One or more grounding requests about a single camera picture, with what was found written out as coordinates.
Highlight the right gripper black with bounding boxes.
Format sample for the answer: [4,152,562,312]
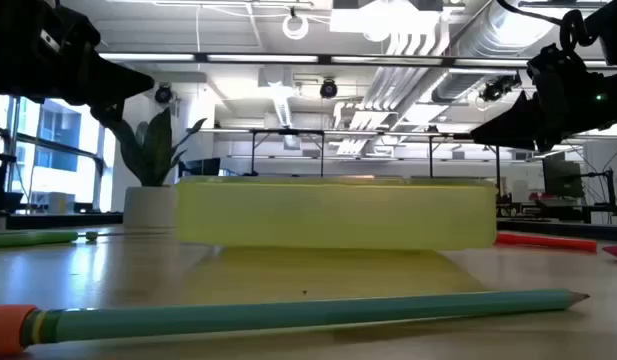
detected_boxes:
[469,43,607,154]

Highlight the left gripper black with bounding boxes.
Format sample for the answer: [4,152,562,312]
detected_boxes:
[0,0,156,129]

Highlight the orange-red marker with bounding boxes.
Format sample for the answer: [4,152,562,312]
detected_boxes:
[494,231,599,254]

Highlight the green scissors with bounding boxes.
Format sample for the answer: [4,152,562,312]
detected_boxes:
[0,228,100,250]

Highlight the yellow-green translucent pencil box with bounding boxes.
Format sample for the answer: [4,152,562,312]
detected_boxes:
[175,174,499,252]

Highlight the teal pencil orange eraser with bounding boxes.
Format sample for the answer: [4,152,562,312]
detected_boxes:
[0,288,591,358]

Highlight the black computer monitor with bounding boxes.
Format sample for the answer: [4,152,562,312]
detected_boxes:
[177,157,222,178]
[541,151,585,200]

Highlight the black hanging ceiling device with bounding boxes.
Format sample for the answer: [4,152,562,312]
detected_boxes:
[479,73,523,104]

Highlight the green snake plant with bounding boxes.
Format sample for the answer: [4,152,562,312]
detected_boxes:
[106,106,209,189]

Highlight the white plant pot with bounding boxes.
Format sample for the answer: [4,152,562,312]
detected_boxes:
[121,185,179,231]

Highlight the white bin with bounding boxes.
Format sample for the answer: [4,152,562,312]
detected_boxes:
[47,191,69,216]

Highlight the long ceiling light strip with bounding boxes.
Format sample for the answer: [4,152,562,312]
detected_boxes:
[97,49,617,69]

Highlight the white ceiling fixture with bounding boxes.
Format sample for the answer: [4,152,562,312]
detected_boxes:
[329,0,452,57]

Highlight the black round ceiling camera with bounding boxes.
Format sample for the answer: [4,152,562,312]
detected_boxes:
[153,83,175,105]
[318,77,339,100]

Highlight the distant black rig frame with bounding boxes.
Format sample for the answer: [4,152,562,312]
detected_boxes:
[247,128,327,178]
[426,131,503,204]

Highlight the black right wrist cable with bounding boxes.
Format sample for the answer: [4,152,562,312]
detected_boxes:
[496,0,598,54]

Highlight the silver ventilation duct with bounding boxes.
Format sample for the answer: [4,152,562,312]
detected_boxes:
[430,0,554,104]

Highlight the white hanging ring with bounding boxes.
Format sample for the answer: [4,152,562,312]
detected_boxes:
[281,12,311,42]

